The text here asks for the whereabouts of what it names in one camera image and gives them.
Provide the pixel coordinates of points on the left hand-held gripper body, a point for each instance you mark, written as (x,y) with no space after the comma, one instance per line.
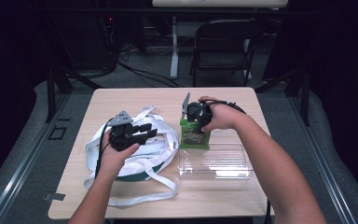
(122,137)

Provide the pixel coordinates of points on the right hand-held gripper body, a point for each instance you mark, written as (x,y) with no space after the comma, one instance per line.
(195,112)

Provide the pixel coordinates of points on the green snack packet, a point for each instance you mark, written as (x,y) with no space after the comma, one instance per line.
(194,137)

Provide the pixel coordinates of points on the white tote bag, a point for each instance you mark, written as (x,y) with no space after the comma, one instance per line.
(155,152)

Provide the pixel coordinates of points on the clear plastic tray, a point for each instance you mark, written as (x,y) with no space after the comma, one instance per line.
(217,161)

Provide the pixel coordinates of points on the person's right hand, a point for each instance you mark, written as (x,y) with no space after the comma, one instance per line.
(223,116)

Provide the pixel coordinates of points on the person's left hand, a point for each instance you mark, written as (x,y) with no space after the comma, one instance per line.
(115,161)

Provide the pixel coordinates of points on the black folding chair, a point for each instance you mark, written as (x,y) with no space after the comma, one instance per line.
(223,34)

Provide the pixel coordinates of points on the black metal stand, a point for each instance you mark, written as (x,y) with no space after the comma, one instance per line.
(305,96)
(50,93)

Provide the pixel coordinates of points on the grey tape piece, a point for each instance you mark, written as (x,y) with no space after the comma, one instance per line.
(55,196)

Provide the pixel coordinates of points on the dark computer tower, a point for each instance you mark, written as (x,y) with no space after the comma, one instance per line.
(108,40)

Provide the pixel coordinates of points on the white desk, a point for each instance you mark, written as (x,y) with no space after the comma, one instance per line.
(217,3)

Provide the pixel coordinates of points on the aluminium floor rail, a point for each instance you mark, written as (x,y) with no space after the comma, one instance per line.
(329,183)
(21,169)

